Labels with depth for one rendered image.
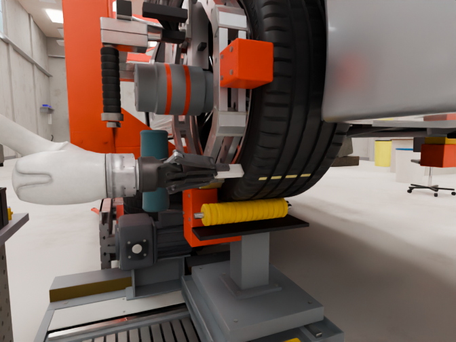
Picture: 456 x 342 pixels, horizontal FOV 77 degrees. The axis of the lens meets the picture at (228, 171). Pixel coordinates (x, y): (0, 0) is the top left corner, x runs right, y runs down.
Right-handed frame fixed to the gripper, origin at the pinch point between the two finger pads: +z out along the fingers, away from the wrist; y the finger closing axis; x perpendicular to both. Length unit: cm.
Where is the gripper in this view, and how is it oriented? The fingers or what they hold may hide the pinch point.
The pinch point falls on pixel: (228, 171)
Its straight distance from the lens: 66.5
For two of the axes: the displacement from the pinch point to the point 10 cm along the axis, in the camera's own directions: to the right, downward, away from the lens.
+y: 2.6, -6.3, -7.3
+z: 9.3, -0.4, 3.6
